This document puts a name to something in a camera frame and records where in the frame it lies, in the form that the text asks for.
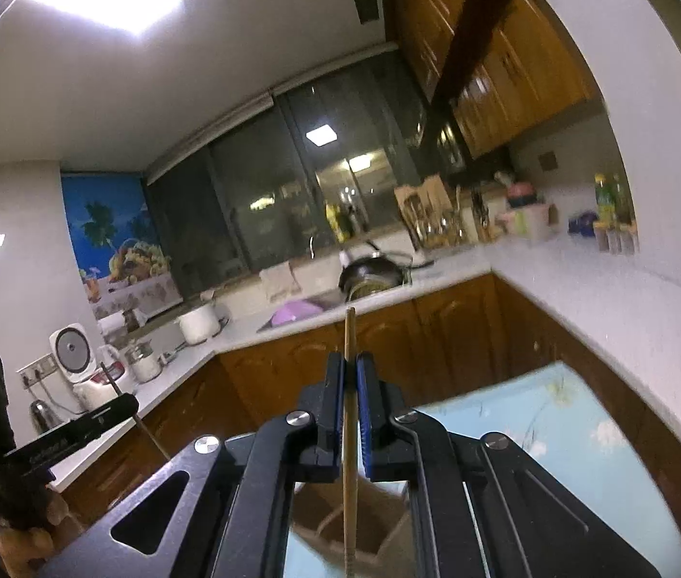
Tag wooden upper cabinets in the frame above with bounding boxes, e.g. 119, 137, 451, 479
376, 0, 600, 160

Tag dark window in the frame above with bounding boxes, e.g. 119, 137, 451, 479
144, 51, 455, 302

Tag green drink bottle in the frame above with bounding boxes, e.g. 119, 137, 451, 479
594, 172, 618, 223

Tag light wooden chopstick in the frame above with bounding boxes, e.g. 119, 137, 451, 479
342, 307, 359, 578

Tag person's left hand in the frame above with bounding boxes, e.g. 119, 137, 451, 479
0, 524, 57, 578

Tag white lidded jar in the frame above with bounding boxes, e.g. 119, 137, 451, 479
126, 340, 163, 383

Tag wall socket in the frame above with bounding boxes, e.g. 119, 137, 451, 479
18, 356, 58, 389

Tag brown utensil holder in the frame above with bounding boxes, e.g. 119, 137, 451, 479
289, 482, 412, 578

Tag yellow bottle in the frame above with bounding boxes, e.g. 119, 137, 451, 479
325, 201, 347, 245

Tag wooden dish rack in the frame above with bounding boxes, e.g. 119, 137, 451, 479
394, 174, 467, 250

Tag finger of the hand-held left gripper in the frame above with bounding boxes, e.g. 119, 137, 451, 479
74, 393, 140, 442

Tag steel electric kettle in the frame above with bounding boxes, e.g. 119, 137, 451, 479
28, 398, 67, 434

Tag white pot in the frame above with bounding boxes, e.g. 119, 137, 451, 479
177, 304, 222, 345

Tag white towel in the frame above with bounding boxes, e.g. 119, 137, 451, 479
259, 262, 299, 305

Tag tropical wall poster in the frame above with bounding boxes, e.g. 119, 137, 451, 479
62, 176, 185, 320

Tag white and pink containers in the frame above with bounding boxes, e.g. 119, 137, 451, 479
497, 181, 558, 242

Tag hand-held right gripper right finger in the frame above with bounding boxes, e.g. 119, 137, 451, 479
357, 354, 663, 578

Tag black wok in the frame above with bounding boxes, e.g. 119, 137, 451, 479
338, 241, 438, 302

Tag blue floral tablecloth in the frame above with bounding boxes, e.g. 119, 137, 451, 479
283, 361, 681, 578

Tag white rice cooker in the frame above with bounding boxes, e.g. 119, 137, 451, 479
48, 325, 106, 413

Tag dark wooden chopstick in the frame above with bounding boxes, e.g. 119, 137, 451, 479
105, 364, 171, 460

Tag row of spice jars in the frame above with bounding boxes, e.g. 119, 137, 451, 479
593, 222, 639, 254

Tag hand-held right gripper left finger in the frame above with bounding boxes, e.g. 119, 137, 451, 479
33, 352, 347, 578

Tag knife holder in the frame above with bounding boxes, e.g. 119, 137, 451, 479
469, 186, 494, 242

